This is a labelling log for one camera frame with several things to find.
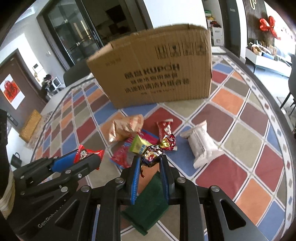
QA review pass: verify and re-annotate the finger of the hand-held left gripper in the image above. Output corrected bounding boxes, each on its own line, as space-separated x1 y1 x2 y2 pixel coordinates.
13 149 80 186
21 154 102 200

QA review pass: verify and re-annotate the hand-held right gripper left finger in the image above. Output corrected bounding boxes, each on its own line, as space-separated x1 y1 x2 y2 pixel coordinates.
43 156 142 241

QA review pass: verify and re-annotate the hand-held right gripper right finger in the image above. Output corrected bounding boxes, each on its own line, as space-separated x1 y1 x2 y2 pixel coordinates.
158 154 272 241

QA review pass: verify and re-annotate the small red cartoon-face packet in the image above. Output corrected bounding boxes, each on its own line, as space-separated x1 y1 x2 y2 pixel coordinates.
73 145 105 171

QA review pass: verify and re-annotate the dark gold foil candy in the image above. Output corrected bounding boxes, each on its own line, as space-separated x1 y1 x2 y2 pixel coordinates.
140 144 166 179

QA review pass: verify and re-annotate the brown cardboard box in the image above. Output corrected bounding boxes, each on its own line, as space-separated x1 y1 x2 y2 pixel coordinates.
86 24 213 109

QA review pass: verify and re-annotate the person's left forearm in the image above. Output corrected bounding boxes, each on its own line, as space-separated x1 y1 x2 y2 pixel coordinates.
0 170 16 215

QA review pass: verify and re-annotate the pink snack packet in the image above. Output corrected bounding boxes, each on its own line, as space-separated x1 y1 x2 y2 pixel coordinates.
110 130 160 169

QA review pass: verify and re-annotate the dark green snack packet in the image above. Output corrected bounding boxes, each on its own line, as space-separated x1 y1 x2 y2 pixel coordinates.
121 171 170 236

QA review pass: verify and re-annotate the yellow-green snack packet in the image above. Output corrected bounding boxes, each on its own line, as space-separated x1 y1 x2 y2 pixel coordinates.
129 135 149 155

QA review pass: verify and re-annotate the red foil candy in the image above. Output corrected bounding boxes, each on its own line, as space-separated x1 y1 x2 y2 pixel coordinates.
159 133 177 152

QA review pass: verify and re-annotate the red stick snack packet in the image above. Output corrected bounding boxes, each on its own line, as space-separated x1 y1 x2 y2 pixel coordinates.
156 119 174 142

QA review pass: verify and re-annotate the white snack packet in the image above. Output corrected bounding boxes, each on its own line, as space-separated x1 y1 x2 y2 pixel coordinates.
180 120 224 169

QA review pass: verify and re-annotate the tan snack packet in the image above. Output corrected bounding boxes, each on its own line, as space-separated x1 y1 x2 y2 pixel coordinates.
108 114 144 143

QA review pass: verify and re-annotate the small white cluttered shelf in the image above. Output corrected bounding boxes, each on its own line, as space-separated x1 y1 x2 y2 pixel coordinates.
42 76 65 93

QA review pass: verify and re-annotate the grey dining chair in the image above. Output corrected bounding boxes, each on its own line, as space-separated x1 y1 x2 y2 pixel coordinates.
63 59 93 87

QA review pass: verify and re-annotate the red and white door poster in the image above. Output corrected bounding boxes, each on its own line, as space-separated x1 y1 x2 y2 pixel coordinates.
0 74 25 110

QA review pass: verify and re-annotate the checkered colourful tablecloth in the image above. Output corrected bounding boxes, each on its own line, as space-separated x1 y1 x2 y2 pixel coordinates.
30 54 295 241

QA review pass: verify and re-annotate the brown entrance door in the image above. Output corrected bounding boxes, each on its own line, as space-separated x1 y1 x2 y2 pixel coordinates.
0 51 47 110

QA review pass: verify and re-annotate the black framed glass sliding door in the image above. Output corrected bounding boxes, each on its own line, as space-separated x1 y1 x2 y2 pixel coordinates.
36 0 105 68

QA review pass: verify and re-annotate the white storage box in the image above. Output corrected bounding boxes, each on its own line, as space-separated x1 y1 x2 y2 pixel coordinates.
211 27 224 46

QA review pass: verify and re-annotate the dark side chair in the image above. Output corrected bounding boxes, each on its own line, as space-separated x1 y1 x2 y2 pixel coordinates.
279 74 296 110

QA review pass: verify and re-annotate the white low cabinet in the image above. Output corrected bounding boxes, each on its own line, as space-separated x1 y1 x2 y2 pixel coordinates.
245 47 292 77

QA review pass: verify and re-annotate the red ribbon bow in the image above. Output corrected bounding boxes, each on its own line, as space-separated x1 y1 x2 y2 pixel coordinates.
259 16 282 40

